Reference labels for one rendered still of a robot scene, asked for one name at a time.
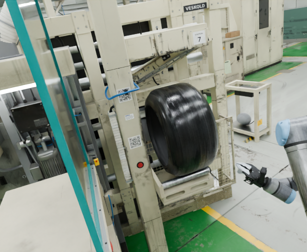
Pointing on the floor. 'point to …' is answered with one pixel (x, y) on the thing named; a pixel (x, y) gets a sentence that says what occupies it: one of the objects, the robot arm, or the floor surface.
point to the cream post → (152, 212)
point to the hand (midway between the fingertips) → (238, 164)
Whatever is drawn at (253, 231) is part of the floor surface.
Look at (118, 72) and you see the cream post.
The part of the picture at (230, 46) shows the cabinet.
